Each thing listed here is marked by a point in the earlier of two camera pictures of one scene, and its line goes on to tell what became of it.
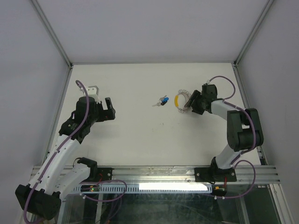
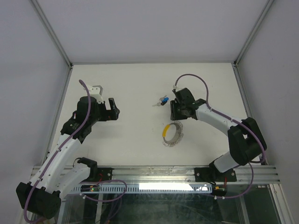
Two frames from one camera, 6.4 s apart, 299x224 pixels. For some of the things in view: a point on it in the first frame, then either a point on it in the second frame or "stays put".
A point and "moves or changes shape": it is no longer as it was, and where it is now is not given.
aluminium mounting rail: [166, 176] stays put
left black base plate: [103, 173] stays put
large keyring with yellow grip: [176, 98] moves or changes shape
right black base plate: [216, 174] stays put
